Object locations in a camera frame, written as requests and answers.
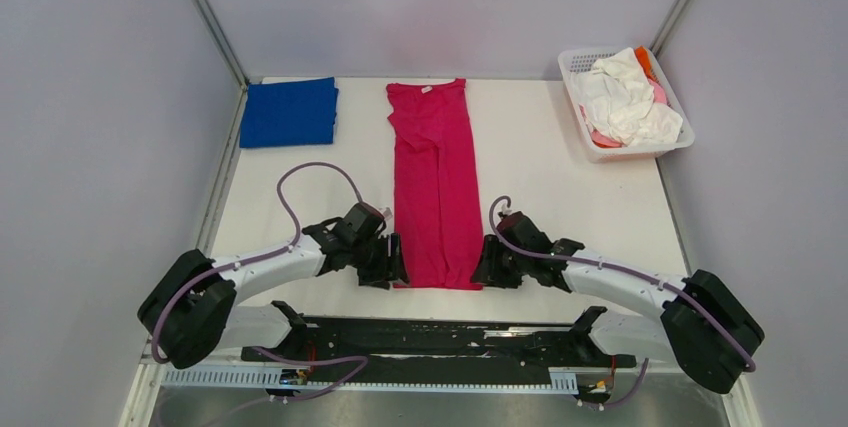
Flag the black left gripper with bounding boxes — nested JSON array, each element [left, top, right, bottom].
[[350, 232, 412, 289]]

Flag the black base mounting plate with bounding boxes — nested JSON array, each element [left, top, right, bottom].
[[273, 316, 637, 383]]

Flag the orange t-shirt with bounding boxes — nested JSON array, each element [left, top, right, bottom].
[[634, 46, 659, 83]]

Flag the white slotted cable duct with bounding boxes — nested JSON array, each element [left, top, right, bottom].
[[161, 365, 579, 395]]

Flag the white plastic laundry basket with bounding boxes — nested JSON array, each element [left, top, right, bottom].
[[558, 47, 695, 163]]

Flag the folded blue t-shirt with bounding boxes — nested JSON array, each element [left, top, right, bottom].
[[239, 77, 339, 149]]

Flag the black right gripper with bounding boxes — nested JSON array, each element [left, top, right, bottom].
[[470, 236, 530, 290]]

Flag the white crumpled t-shirt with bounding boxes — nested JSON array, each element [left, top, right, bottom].
[[571, 47, 683, 147]]

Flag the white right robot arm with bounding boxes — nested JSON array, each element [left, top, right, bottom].
[[474, 209, 765, 394]]

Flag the metal corner wall strip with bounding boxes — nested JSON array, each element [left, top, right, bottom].
[[192, 0, 249, 91]]

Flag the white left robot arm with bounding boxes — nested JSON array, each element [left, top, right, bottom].
[[137, 202, 409, 369]]

